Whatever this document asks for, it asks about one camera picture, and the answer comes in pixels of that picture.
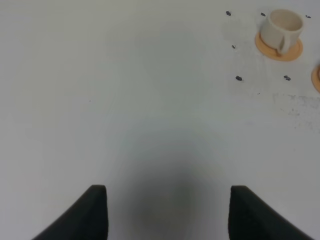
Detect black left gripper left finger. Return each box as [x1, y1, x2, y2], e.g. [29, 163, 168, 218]
[34, 185, 109, 240]

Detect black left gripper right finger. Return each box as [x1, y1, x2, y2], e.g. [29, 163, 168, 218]
[228, 185, 311, 240]

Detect orange saucer near centre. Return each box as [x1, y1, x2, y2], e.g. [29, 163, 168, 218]
[311, 65, 320, 93]

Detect orange saucer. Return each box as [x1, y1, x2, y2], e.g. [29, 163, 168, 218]
[311, 65, 320, 93]
[254, 32, 303, 62]

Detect orange saucer far left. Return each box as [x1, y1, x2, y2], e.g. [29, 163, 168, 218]
[254, 32, 303, 62]

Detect white teacup far left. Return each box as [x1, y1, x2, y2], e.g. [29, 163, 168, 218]
[260, 9, 304, 55]

